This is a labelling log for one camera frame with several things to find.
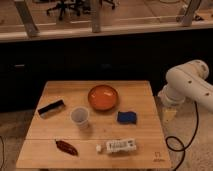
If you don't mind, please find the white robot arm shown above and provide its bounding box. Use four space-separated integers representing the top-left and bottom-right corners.
158 60 213 113

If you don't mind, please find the orange bowl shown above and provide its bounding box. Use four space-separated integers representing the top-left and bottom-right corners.
88 85 118 111

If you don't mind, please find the blue sponge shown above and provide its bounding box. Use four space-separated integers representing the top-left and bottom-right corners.
117 111 137 124

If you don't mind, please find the white plastic cup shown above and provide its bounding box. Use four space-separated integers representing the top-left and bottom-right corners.
70 106 89 129

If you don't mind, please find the white tube with label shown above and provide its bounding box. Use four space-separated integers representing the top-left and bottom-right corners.
105 138 137 154

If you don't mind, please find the black and white eraser brush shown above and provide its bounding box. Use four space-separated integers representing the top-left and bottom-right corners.
38 100 65 119

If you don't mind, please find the black cabinet front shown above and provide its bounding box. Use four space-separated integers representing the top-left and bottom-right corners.
0 29 213 112

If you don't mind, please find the black office chair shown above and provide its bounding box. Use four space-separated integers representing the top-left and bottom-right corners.
46 0 83 21

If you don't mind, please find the black cable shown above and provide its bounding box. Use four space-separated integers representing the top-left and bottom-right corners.
165 100 200 171

